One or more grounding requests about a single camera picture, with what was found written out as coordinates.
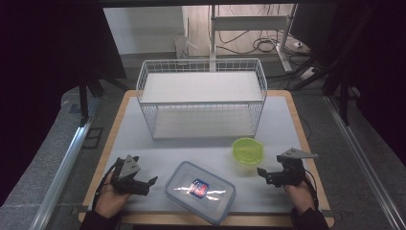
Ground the black curtain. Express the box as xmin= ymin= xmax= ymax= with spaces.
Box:
xmin=288 ymin=0 xmax=406 ymax=159
xmin=0 ymin=0 xmax=128 ymax=207

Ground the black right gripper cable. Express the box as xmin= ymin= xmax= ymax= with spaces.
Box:
xmin=303 ymin=173 xmax=321 ymax=210

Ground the white metal desk frame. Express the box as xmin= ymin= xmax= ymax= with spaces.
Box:
xmin=209 ymin=3 xmax=299 ymax=74

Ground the black metal stand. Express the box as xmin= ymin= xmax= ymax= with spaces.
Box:
xmin=77 ymin=71 xmax=130 ymax=127
xmin=321 ymin=71 xmax=362 ymax=127

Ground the clear rectangular food container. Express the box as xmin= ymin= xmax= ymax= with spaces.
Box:
xmin=164 ymin=160 xmax=237 ymax=226

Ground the white power strip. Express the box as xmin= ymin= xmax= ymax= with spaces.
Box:
xmin=299 ymin=66 xmax=319 ymax=81

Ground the tangle of black cables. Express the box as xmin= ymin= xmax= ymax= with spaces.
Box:
xmin=216 ymin=30 xmax=290 ymax=56

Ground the person's right hand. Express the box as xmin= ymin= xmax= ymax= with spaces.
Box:
xmin=282 ymin=176 xmax=318 ymax=216

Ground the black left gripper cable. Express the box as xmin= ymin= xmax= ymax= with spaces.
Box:
xmin=91 ymin=158 xmax=122 ymax=210

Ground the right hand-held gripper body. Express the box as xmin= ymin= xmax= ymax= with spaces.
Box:
xmin=276 ymin=147 xmax=320 ymax=188

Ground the white table mat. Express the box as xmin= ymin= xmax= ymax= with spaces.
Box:
xmin=87 ymin=95 xmax=310 ymax=215

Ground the person's left hand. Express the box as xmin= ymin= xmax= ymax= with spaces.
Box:
xmin=94 ymin=173 xmax=132 ymax=219

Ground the white wire shelf rack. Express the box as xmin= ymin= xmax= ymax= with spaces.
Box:
xmin=136 ymin=57 xmax=268 ymax=141

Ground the green round plastic container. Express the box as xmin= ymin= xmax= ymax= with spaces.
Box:
xmin=231 ymin=137 xmax=265 ymax=168

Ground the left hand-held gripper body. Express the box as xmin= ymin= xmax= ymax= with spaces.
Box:
xmin=109 ymin=154 xmax=151 ymax=196

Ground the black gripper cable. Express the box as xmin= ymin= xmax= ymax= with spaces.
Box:
xmin=91 ymin=158 xmax=122 ymax=210
xmin=303 ymin=173 xmax=321 ymax=210

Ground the aluminium rail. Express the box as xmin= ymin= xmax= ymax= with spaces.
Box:
xmin=29 ymin=97 xmax=99 ymax=230
xmin=323 ymin=95 xmax=406 ymax=230

